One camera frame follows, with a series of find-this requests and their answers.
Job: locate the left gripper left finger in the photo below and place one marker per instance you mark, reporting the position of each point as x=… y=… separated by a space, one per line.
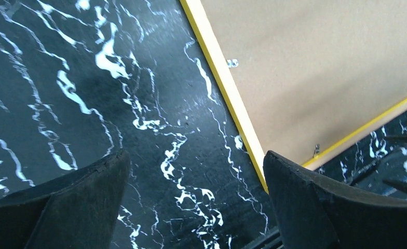
x=77 y=210

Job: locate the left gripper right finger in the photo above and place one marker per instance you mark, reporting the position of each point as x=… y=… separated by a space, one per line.
x=315 y=211

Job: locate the brown backing board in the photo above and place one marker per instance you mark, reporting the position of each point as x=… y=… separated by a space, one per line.
x=312 y=72

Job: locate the yellow wooden picture frame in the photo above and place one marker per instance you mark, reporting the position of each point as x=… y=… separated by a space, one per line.
x=207 y=40

